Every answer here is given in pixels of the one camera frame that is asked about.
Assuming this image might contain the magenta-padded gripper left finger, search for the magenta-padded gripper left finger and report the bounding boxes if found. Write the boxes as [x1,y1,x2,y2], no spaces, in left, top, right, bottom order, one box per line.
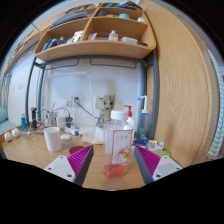
[43,144,95,187]

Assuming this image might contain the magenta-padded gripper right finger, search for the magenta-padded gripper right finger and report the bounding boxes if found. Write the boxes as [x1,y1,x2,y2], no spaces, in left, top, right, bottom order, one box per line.
[133,144,184,186]

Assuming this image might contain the clear drink bottle white cap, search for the clear drink bottle white cap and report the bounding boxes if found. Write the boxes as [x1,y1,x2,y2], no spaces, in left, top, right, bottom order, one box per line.
[102,109,135,179]

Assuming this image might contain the flat round red coaster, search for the flat round red coaster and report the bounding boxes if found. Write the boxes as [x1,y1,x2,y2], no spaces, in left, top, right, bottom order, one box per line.
[68,145,86,155]

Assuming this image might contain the white paper cup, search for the white paper cup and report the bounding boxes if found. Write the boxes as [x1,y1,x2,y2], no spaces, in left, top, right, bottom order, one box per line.
[43,126,63,153]

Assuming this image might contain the small white oval case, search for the small white oval case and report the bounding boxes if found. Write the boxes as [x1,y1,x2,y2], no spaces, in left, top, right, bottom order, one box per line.
[60,133,73,141]

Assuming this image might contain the blue jar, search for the blue jar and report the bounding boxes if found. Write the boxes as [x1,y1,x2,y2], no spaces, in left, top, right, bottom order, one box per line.
[134,134,149,147]

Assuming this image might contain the white power strip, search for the white power strip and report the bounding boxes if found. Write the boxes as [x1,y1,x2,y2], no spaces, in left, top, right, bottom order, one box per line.
[63,125,81,136]

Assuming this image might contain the white power adapter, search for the white power adapter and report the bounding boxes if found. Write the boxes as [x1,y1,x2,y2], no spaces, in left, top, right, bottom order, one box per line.
[56,116,68,130]

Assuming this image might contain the white tissue pack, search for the white tissue pack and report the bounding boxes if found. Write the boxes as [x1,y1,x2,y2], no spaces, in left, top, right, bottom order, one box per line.
[81,125,105,145]

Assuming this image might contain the black charger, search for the black charger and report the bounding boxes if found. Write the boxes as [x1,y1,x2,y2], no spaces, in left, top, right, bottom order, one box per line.
[65,116,74,128]

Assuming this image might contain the clear glass pen holder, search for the clear glass pen holder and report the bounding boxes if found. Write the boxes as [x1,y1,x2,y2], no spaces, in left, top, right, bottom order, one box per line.
[48,111,58,128]

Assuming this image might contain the blue spray bottle white nozzle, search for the blue spray bottle white nozzle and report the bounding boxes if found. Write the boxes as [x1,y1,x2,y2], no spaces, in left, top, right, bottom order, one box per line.
[136,95,152,139]

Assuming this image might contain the black electric shaver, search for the black electric shaver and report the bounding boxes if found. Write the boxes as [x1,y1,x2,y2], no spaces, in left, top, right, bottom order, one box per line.
[30,106,38,129]

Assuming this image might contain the small white figurine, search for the small white figurine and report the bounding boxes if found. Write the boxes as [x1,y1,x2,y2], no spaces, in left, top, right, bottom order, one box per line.
[11,128,22,138]
[3,131,13,143]

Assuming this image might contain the white pump bottle red cap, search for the white pump bottle red cap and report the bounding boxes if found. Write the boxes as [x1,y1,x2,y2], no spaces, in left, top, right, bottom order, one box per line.
[123,105,136,141]

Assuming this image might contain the blue tube bottle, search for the blue tube bottle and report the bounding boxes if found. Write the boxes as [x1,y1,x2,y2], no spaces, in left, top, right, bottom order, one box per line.
[20,112,28,132]

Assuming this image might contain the tree creature figurine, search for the tree creature figurine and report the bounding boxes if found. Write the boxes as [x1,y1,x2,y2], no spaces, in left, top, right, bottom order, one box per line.
[99,94,116,128]

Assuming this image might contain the striped curtain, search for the striped curtain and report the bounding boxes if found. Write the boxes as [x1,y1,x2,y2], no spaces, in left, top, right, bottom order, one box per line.
[206,49,224,159]

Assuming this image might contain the wooden shelf unit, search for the wooden shelf unit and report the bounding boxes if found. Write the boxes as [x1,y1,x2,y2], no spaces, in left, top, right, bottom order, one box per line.
[33,1,158,63]

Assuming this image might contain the white wall socket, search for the white wall socket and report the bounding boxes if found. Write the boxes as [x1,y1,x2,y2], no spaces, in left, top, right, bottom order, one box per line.
[73,95,84,107]
[64,96,74,108]

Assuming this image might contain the grey metal desk frame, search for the grey metal desk frame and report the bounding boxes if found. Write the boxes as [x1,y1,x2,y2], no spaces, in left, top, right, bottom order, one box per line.
[24,48,160,141]

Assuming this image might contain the white wall box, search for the white wall box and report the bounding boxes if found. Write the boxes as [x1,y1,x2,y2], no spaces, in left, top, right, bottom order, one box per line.
[95,96,105,110]

